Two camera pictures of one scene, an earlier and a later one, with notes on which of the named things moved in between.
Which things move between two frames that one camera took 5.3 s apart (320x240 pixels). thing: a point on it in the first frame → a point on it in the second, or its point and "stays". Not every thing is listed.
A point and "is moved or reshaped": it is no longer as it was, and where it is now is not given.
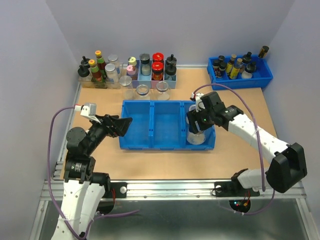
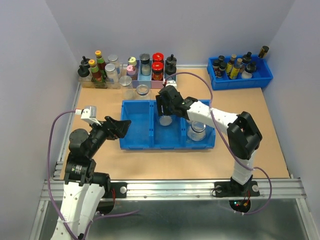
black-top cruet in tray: x=247 y=58 stays
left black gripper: x=120 y=125 stays
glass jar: x=162 y=87 is moved or reshaped
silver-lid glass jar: x=126 y=81 stays
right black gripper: x=193 y=116 → x=160 y=102
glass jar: x=142 y=89 stays
